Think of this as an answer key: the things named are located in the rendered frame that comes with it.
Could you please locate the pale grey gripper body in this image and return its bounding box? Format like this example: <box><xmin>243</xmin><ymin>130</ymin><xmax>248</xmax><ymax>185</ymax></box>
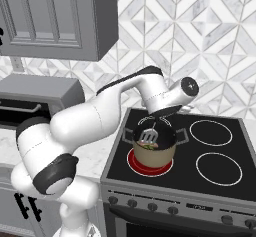
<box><xmin>148</xmin><ymin>104</ymin><xmax>195</xmax><ymax>118</ymax></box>

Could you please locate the silver slotted spatula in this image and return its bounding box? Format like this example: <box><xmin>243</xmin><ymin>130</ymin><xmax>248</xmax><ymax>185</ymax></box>
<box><xmin>140</xmin><ymin>121</ymin><xmax>159</xmax><ymax>143</ymax></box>

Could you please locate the black hob stove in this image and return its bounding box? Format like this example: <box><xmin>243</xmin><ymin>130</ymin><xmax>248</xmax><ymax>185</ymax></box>
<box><xmin>99</xmin><ymin>107</ymin><xmax>256</xmax><ymax>237</ymax></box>

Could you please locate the grey toaster oven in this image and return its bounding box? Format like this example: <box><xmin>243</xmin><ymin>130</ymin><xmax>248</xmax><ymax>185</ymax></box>
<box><xmin>0</xmin><ymin>73</ymin><xmax>86</xmax><ymax>131</ymax></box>

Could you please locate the grey base cupboard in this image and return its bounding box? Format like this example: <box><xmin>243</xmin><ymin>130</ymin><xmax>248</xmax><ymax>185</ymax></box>
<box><xmin>0</xmin><ymin>163</ymin><xmax>102</xmax><ymax>237</ymax></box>

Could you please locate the tan pot with dark handles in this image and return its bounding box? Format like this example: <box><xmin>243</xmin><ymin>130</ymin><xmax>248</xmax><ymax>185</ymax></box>
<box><xmin>122</xmin><ymin>118</ymin><xmax>190</xmax><ymax>169</ymax></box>

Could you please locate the grey wall cupboard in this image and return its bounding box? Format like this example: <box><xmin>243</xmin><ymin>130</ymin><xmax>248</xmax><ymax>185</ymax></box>
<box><xmin>0</xmin><ymin>0</ymin><xmax>120</xmax><ymax>62</ymax></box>

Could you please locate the grey toaster oven handle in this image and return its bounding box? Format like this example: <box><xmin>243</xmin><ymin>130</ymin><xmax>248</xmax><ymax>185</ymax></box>
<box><xmin>0</xmin><ymin>103</ymin><xmax>43</xmax><ymax>114</ymax></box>

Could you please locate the white wall socket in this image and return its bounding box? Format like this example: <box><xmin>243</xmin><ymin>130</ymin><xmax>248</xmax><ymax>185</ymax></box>
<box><xmin>10</xmin><ymin>56</ymin><xmax>26</xmax><ymax>74</ymax></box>

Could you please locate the grey wall cupboard door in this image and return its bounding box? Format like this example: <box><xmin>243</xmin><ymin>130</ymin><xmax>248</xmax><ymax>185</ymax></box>
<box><xmin>0</xmin><ymin>0</ymin><xmax>83</xmax><ymax>49</ymax></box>

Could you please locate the black cupboard handle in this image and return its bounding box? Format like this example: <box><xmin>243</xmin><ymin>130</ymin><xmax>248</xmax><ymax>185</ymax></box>
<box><xmin>13</xmin><ymin>192</ymin><xmax>30</xmax><ymax>221</ymax></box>
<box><xmin>27</xmin><ymin>196</ymin><xmax>43</xmax><ymax>223</ymax></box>

